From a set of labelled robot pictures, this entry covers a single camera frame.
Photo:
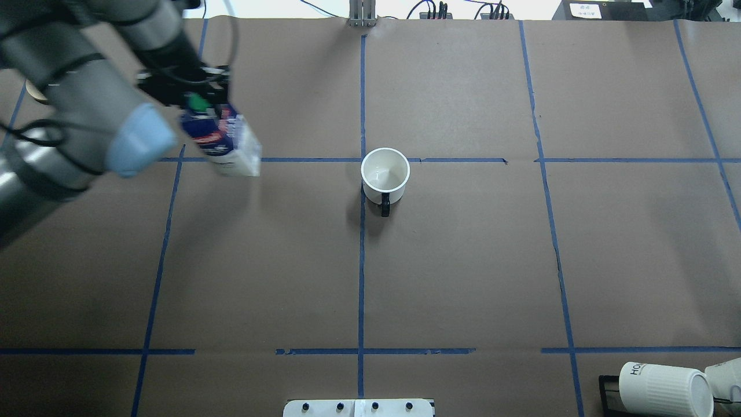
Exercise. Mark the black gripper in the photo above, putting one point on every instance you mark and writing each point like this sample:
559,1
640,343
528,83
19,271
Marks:
175,62

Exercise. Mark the blue white milk carton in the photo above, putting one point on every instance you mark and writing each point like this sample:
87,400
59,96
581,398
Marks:
223,136

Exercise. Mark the white mug black handle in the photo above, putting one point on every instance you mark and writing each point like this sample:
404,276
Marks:
385,172

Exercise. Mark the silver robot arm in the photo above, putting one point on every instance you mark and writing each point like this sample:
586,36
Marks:
103,67

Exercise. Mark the wooden stand with round base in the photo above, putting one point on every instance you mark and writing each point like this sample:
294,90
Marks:
34,93

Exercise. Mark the upper orange black connector block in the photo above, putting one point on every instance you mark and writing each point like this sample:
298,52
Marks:
436,10

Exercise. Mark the orange black connector block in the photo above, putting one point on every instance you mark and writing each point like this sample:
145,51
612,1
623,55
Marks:
436,10
493,11

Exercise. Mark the lower orange black connector block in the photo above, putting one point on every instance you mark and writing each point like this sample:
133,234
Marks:
493,11

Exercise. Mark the black box with label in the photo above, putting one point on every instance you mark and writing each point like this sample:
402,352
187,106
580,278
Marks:
601,11

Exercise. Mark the white ribbed mug on rack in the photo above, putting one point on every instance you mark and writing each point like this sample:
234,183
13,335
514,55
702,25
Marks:
657,390

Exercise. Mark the aluminium frame post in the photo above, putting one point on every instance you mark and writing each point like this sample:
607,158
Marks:
362,13

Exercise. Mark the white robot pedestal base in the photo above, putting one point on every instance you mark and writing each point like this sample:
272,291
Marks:
361,407

